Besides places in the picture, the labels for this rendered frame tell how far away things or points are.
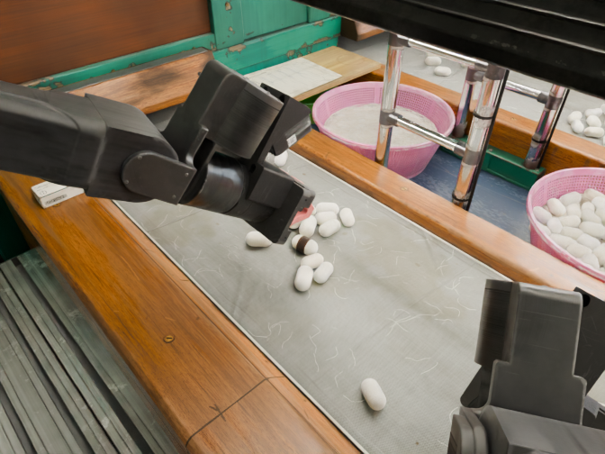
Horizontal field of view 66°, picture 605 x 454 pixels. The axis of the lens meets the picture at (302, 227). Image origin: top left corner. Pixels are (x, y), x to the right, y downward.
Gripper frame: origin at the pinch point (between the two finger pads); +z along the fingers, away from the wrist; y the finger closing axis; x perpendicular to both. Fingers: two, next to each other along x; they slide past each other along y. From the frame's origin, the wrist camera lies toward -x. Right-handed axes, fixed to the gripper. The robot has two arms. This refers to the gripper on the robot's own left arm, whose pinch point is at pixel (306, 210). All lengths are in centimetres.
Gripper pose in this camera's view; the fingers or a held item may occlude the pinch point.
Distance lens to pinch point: 58.0
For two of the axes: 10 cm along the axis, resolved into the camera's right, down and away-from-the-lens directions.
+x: -4.7, 8.7, 1.7
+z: 5.7, 1.5, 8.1
